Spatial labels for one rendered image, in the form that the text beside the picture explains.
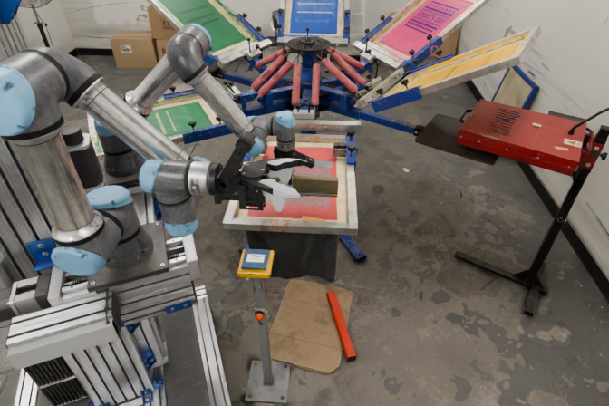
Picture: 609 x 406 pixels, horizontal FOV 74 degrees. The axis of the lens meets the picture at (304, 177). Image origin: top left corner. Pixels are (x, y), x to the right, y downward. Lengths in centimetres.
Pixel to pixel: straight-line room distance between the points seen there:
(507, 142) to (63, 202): 197
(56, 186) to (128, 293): 51
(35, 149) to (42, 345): 60
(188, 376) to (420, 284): 156
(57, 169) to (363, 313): 208
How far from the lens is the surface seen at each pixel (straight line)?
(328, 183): 173
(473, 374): 262
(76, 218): 108
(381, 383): 246
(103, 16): 704
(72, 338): 135
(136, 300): 145
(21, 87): 90
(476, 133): 232
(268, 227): 175
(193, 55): 141
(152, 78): 163
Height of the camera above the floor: 217
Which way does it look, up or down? 36 degrees down
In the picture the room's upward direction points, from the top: straight up
